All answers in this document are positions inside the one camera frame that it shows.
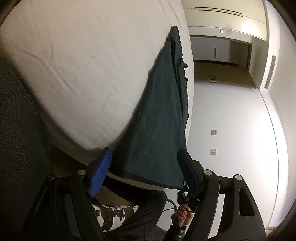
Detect upper wall socket plate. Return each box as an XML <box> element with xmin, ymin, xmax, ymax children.
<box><xmin>211</xmin><ymin>130</ymin><xmax>217</xmax><ymax>136</ymax></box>

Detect cream wardrobe with handles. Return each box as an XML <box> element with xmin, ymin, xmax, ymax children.
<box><xmin>182</xmin><ymin>1</ymin><xmax>267</xmax><ymax>41</ymax></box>

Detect brown wooden door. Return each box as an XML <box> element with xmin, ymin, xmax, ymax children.
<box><xmin>193</xmin><ymin>36</ymin><xmax>258</xmax><ymax>89</ymax></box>

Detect person's right hand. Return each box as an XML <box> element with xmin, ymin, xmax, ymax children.
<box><xmin>171</xmin><ymin>203</ymin><xmax>194</xmax><ymax>226</ymax></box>

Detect wall socket plate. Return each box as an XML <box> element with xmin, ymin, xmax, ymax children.
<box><xmin>211</xmin><ymin>130</ymin><xmax>217</xmax><ymax>136</ymax></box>
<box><xmin>210</xmin><ymin>149</ymin><xmax>217</xmax><ymax>155</ymax></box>

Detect wall air vent grille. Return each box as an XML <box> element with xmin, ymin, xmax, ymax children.
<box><xmin>264</xmin><ymin>55</ymin><xmax>276</xmax><ymax>89</ymax></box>

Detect cow print trouser leg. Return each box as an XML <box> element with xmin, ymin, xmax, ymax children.
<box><xmin>92</xmin><ymin>204</ymin><xmax>138</xmax><ymax>233</ymax></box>

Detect white bed sheet mattress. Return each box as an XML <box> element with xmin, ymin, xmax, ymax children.
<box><xmin>1</xmin><ymin>1</ymin><xmax>194</xmax><ymax>164</ymax></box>

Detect lower wall socket plate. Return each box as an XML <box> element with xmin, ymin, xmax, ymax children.
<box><xmin>210</xmin><ymin>149</ymin><xmax>217</xmax><ymax>155</ymax></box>

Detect dark green fleece garment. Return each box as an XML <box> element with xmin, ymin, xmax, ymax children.
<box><xmin>109</xmin><ymin>26</ymin><xmax>189</xmax><ymax>189</ymax></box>

